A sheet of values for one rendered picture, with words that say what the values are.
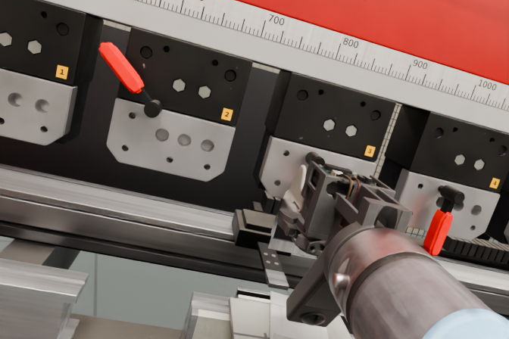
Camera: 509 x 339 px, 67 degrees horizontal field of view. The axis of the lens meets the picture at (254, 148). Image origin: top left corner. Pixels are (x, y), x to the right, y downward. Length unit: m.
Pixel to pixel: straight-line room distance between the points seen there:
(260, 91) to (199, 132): 0.57
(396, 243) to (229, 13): 0.33
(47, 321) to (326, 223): 0.43
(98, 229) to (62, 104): 0.40
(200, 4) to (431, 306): 0.39
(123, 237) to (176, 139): 0.41
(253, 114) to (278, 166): 0.55
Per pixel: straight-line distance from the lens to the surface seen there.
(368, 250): 0.29
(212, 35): 0.49
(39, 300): 0.64
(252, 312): 0.60
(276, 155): 0.51
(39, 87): 0.52
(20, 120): 0.54
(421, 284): 0.25
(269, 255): 0.76
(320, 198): 0.36
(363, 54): 0.53
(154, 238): 0.86
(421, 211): 0.61
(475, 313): 0.23
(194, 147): 0.50
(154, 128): 0.50
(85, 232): 0.87
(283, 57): 0.50
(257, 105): 1.05
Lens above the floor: 1.33
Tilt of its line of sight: 11 degrees down
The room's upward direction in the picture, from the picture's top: 16 degrees clockwise
